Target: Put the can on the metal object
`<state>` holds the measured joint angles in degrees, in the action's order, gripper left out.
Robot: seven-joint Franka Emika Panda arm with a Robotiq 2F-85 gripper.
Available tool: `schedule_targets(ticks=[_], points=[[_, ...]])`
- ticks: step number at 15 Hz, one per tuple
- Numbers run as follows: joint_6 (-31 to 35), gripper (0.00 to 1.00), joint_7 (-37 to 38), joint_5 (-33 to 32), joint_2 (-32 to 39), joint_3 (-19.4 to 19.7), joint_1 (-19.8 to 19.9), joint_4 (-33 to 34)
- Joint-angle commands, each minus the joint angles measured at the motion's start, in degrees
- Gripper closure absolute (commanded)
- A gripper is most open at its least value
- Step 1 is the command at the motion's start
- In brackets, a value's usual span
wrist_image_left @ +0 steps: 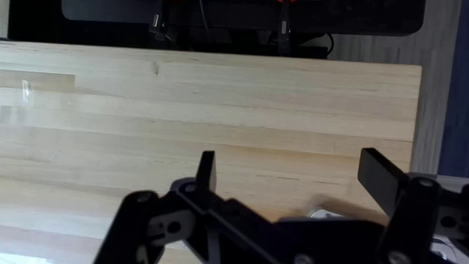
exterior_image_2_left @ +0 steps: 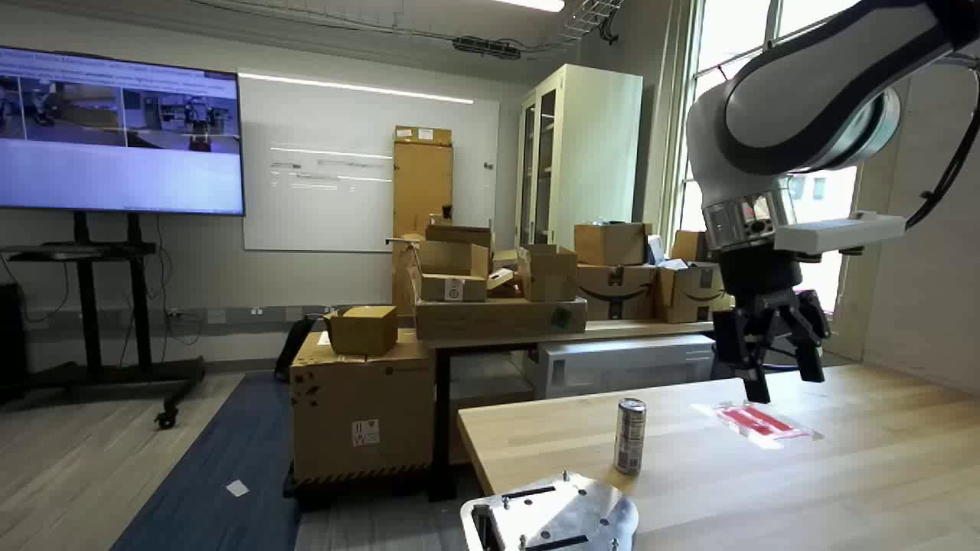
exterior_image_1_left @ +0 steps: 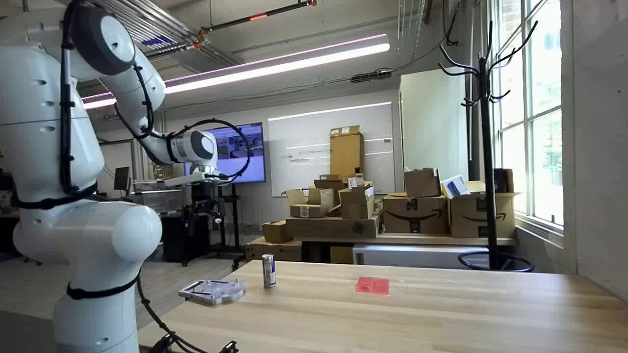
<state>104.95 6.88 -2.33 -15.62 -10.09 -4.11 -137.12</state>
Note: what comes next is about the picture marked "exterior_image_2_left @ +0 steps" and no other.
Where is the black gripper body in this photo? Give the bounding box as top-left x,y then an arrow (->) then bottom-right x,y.
710,246 -> 834,360

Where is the silver drink can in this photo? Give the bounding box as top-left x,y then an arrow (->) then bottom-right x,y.
611,395 -> 648,482

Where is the red white flat packet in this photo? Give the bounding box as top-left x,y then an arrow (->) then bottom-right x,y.
714,398 -> 823,452

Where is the cardboard box with white label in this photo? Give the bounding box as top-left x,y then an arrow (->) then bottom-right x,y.
651,258 -> 730,325

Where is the cardboard box with smile print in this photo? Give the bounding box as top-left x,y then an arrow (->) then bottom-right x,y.
569,260 -> 661,325

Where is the flat aluminium metal plate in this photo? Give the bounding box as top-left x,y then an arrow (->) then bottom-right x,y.
456,468 -> 643,551

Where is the tall white cabinet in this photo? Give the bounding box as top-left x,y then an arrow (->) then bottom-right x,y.
515,61 -> 648,255

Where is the bright window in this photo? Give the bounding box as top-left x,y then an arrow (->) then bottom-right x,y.
677,0 -> 861,309

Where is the long flat cardboard box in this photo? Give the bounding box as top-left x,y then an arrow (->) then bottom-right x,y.
413,296 -> 561,346

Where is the tall brown cardboard box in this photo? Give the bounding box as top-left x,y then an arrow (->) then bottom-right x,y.
393,124 -> 456,241

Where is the small open cardboard box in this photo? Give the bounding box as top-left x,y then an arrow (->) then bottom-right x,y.
326,304 -> 401,360

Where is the large labelled cardboard box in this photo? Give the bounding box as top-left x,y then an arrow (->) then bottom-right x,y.
287,330 -> 441,486

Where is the blue floor rug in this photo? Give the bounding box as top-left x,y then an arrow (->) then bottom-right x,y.
111,370 -> 304,551

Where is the large flat screen monitor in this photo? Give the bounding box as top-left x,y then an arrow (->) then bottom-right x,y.
0,44 -> 248,222

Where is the black monitor stand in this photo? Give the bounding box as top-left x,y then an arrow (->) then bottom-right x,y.
0,207 -> 208,432

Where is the black floor cabinet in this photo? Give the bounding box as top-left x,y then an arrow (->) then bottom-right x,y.
0,283 -> 32,408

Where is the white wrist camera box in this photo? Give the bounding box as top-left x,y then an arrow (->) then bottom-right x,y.
771,211 -> 909,258

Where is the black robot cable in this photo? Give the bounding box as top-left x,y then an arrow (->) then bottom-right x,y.
899,58 -> 980,233

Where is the black frame side table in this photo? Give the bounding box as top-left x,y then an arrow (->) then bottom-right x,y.
427,319 -> 716,502

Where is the wall whiteboard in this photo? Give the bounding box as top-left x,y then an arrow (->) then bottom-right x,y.
239,70 -> 501,255

